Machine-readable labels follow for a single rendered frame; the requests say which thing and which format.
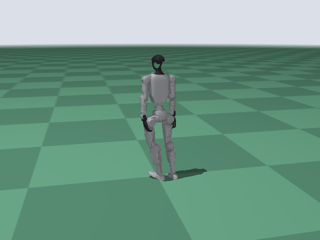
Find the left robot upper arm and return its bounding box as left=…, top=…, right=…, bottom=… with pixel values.
left=141, top=75, right=151, bottom=102

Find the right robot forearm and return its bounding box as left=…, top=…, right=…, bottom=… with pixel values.
left=169, top=98, right=176, bottom=115

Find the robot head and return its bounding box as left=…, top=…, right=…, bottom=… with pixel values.
left=151, top=54, right=165, bottom=75

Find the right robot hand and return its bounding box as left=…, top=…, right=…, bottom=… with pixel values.
left=171, top=111, right=176, bottom=129

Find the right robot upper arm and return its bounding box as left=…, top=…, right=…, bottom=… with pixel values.
left=168, top=74, right=176, bottom=99

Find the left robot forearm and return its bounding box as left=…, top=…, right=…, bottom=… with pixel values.
left=140, top=95, right=147, bottom=119

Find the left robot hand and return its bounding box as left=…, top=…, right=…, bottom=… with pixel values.
left=141, top=114, right=153, bottom=132

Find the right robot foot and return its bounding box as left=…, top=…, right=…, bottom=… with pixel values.
left=166, top=172, right=178, bottom=180

